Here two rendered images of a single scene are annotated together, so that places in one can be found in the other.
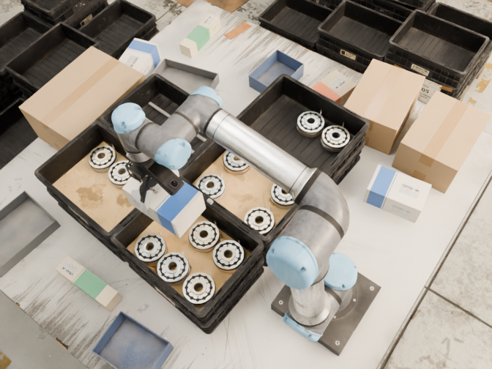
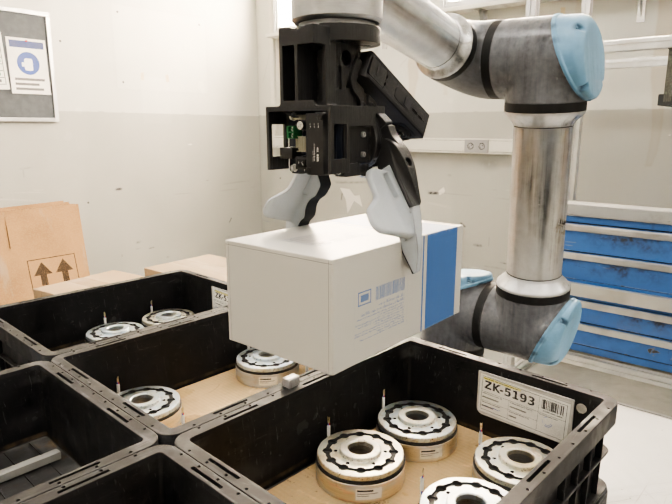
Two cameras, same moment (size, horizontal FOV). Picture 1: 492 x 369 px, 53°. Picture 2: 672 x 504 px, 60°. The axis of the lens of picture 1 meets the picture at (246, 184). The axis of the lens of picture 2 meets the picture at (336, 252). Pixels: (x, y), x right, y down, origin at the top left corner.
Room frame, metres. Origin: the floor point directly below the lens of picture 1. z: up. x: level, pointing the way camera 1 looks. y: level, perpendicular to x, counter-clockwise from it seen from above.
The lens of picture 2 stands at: (0.76, 0.76, 1.23)
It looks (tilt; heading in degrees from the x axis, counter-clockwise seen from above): 12 degrees down; 268
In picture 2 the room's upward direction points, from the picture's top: straight up
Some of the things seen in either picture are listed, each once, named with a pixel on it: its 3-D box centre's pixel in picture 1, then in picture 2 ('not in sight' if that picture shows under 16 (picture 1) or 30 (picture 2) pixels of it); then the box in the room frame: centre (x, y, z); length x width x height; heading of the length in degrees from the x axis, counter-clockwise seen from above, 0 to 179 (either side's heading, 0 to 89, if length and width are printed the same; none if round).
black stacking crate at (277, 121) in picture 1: (300, 132); (133, 336); (1.09, -0.22, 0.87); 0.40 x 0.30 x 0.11; 45
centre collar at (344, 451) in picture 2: (203, 234); (360, 449); (0.71, 0.15, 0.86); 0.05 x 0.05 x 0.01
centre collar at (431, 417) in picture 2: (228, 254); (416, 416); (0.64, 0.08, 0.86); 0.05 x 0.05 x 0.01
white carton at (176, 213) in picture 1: (164, 198); (352, 279); (0.73, 0.24, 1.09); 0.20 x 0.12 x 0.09; 49
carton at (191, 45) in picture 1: (200, 35); not in sight; (1.81, 0.15, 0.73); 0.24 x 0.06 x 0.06; 142
